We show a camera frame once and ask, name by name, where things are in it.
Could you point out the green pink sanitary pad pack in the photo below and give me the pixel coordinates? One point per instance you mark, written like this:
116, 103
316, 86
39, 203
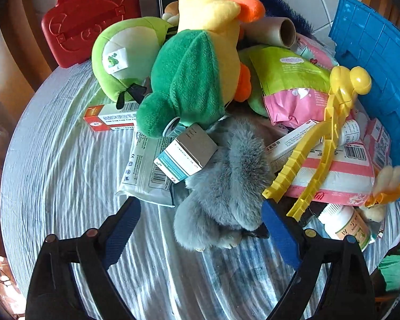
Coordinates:
286, 88

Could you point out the small cream orange plush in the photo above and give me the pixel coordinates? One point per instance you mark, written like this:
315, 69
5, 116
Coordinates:
386, 189

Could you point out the light green plush toy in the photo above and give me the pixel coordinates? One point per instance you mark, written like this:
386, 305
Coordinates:
123, 54

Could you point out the grey furry plush toy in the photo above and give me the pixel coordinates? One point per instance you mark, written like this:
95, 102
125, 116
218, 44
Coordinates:
225, 197

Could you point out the yellow plastic snowball tongs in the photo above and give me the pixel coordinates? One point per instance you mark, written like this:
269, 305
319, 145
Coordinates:
345, 86

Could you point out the red plastic toy suitcase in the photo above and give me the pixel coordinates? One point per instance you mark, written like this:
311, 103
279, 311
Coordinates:
72, 26

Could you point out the white foil pouch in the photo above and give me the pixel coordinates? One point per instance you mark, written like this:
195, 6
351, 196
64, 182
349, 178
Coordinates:
142, 178

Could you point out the pink white tissue pack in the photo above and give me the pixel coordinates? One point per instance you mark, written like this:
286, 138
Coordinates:
351, 176

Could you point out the grey teal medicine box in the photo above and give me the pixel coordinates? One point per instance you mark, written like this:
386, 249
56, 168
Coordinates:
187, 154

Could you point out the white medicine bottle beige label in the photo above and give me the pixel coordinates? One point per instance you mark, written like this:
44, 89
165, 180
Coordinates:
340, 221

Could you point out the yellow green duck plush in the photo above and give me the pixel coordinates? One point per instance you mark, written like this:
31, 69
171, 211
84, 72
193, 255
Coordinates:
198, 72

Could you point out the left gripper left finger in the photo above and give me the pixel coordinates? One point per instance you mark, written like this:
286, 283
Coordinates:
53, 293

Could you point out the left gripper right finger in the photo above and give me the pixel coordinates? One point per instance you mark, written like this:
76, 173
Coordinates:
348, 292

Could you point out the red white medicine box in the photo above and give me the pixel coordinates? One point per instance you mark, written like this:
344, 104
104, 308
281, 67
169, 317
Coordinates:
108, 118

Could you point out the blue plastic storage crate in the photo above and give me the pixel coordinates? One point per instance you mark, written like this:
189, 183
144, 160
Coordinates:
365, 38

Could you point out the cardboard tube roll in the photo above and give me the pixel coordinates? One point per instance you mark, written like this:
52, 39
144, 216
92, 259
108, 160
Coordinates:
272, 31

